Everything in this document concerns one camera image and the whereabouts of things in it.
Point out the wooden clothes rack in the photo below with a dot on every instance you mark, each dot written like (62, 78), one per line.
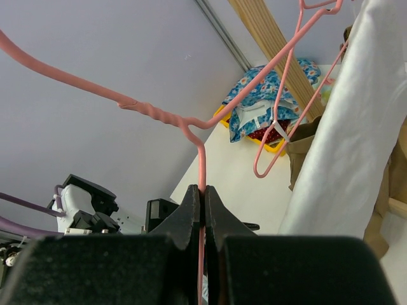
(261, 25)

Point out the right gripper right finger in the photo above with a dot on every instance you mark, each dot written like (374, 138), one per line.
(246, 268)

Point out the pastel floral garment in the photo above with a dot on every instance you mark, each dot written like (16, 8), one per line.
(327, 86)

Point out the blue floral garment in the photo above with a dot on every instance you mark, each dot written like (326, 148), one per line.
(255, 111)

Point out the brown skirt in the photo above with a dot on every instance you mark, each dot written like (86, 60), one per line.
(381, 206)

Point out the white cloth garment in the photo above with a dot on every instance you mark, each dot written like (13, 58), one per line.
(343, 143)

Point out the red polka dot garment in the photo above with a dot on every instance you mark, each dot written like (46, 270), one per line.
(273, 135)

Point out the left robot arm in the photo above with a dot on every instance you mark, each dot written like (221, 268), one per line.
(82, 207)

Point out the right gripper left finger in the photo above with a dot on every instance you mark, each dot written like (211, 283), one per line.
(160, 267)

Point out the yellow plastic tray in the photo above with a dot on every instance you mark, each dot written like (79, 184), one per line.
(273, 148)

